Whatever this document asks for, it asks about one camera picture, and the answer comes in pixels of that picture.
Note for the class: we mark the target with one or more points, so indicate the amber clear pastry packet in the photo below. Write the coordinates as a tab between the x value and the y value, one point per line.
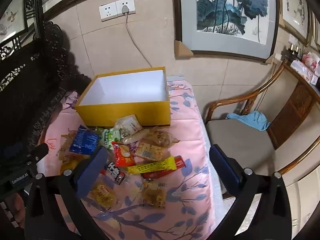
153	195

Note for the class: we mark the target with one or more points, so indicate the brown clear snack packet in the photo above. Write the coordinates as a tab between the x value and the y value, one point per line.
65	145

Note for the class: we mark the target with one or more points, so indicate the floral wrapped packs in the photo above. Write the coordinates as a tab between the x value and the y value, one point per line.
307	66

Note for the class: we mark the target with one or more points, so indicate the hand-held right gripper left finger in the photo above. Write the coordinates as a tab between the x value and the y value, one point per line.
91	170

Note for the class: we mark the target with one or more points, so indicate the clear cracker packet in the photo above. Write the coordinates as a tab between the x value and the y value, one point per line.
148	151

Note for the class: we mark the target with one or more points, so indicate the yellow snack bar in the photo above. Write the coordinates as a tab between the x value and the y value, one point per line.
152	167

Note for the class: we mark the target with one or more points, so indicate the green snack packet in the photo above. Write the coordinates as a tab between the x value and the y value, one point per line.
108	137

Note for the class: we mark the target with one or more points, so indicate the pastry packet with red oval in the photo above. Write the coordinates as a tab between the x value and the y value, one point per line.
102	192

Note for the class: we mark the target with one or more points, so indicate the wooden armchair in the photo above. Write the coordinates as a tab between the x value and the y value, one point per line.
240	140

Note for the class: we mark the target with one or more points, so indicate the framed lotus painting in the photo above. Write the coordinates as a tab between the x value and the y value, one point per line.
225	10

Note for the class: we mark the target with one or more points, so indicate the plain yellow snack packet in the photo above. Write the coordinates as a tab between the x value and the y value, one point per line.
71	166

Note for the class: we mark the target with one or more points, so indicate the grey power plug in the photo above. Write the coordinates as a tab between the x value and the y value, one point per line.
125	10

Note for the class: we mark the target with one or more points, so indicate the cream cabinet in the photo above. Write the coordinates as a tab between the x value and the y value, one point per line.
302	200

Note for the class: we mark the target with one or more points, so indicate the person's left hand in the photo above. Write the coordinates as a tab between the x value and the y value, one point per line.
15	207

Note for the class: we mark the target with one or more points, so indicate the clear sausage stick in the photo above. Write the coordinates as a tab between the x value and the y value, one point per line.
135	137

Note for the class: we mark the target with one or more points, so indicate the blue snack packet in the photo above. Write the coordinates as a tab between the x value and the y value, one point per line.
83	140

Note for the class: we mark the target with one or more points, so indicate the yellow cardboard box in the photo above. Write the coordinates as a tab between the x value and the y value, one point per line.
125	115

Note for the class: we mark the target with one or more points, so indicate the dark carved wooden furniture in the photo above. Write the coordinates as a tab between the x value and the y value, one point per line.
30	80

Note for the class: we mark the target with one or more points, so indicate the clear bag of puffed snacks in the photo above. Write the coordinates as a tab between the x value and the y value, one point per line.
162	138

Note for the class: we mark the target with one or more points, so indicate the light blue cloth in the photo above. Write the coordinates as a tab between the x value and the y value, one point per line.
250	120

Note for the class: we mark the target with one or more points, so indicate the white wall socket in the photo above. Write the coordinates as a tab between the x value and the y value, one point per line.
108	11
131	3

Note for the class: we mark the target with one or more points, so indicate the framed bird painting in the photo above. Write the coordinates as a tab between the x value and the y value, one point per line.
12	15

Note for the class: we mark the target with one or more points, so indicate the red snack packet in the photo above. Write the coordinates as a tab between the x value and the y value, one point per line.
122	156

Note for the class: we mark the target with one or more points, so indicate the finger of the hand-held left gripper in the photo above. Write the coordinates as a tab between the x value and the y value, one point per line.
41	152

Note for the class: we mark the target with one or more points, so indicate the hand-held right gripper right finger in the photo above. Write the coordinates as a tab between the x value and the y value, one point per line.
225	170

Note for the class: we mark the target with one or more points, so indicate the gold framed branch painting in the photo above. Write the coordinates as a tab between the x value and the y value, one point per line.
295	7

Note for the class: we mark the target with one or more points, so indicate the black snack packet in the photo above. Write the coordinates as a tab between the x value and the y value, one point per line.
115	172

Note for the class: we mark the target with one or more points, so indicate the pink floral blanket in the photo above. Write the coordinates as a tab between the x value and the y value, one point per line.
190	142

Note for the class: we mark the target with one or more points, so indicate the red snack bar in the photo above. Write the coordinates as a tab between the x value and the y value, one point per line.
178	162

